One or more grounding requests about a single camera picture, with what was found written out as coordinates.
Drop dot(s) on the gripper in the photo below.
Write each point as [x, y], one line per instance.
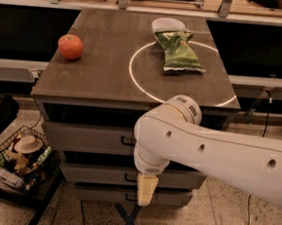
[150, 168]

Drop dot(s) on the grey top drawer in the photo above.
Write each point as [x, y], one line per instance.
[90, 138]

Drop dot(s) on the grey drawer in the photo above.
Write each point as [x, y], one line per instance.
[127, 194]
[121, 170]
[90, 138]

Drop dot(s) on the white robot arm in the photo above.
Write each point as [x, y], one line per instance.
[172, 132]

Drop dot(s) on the grey bottom drawer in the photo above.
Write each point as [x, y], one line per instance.
[127, 194]

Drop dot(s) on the grey middle drawer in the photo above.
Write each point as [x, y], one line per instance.
[121, 170]

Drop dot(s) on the grey drawer cabinet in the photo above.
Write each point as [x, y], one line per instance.
[120, 74]

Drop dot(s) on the black crossed stand legs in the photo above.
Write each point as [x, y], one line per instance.
[128, 218]

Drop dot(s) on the beige small hat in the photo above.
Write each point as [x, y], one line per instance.
[28, 144]

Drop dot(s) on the green chip bag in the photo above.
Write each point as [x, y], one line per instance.
[178, 54]

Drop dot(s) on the white packaged item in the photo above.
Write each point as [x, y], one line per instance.
[10, 178]

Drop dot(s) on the red apple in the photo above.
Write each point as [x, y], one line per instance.
[70, 46]

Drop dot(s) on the white bowl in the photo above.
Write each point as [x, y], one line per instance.
[164, 24]

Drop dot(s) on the black wire basket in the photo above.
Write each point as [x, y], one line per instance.
[35, 168]

